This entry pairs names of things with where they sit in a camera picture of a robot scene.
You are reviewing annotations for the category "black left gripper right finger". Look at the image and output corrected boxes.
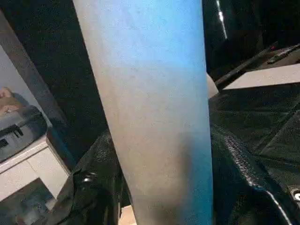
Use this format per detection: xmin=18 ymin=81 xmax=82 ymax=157
xmin=210 ymin=126 xmax=300 ymax=225

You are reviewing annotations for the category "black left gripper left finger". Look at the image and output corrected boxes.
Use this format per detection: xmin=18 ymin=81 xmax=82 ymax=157
xmin=44 ymin=127 xmax=132 ymax=225

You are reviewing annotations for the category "white plastic table leg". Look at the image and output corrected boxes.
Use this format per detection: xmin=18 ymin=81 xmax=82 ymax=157
xmin=72 ymin=0 xmax=214 ymax=225

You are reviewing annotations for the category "white cabinet with glass doors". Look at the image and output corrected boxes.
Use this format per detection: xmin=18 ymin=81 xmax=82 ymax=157
xmin=0 ymin=137 xmax=71 ymax=225

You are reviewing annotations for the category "grey bag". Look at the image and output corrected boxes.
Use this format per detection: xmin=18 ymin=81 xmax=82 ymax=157
xmin=0 ymin=103 xmax=49 ymax=162

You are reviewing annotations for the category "grey cushion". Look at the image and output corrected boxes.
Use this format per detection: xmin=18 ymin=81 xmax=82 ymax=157
xmin=206 ymin=74 xmax=220 ymax=99

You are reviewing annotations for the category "white flat panel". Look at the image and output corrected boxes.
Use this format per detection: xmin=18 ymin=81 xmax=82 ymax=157
xmin=221 ymin=63 xmax=300 ymax=91

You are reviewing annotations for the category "small beige object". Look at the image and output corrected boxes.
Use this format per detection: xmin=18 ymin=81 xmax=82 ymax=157
xmin=0 ymin=86 xmax=31 ymax=118

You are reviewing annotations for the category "black bar with red light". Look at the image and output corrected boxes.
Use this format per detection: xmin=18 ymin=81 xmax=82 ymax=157
xmin=214 ymin=42 xmax=300 ymax=85

